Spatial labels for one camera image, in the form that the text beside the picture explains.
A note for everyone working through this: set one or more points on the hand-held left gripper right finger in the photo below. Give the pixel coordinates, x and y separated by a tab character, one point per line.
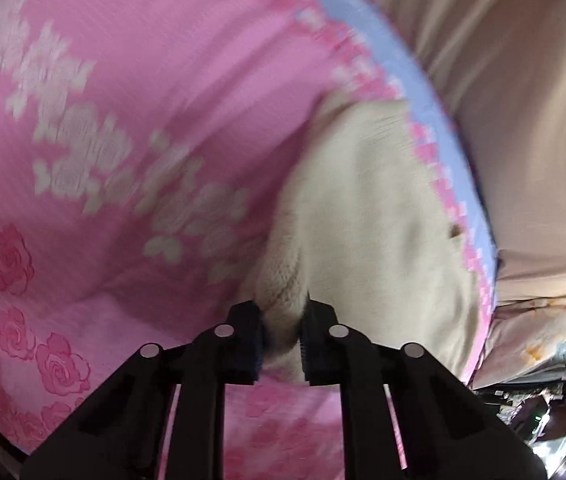
318	347

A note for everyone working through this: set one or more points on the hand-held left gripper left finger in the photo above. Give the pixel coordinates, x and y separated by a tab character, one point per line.
245	345

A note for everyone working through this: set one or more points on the cream sweater with black hearts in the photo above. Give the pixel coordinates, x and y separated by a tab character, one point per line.
373	235

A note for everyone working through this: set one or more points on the dark clutter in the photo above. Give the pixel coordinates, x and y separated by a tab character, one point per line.
538	410

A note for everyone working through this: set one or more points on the pink floral bed sheet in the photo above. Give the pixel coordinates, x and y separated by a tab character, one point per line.
163	60

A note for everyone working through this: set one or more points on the beige cloth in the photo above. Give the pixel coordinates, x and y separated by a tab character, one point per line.
513	85

